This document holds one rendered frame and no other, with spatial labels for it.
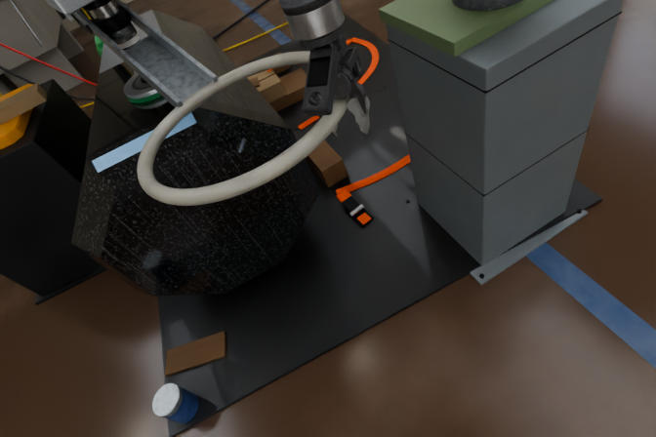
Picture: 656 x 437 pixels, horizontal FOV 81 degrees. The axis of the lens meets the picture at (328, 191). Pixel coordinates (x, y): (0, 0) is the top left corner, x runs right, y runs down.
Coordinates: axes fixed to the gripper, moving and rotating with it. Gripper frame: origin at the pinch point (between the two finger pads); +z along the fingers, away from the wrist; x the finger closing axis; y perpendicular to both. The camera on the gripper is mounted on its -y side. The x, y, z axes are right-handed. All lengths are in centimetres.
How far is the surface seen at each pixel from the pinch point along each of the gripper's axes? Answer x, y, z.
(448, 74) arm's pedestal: -15.0, 31.5, 8.6
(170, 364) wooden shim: 91, -31, 82
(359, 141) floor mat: 44, 94, 79
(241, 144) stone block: 47, 20, 17
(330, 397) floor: 26, -28, 88
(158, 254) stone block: 80, -8, 39
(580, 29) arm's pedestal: -43, 41, 7
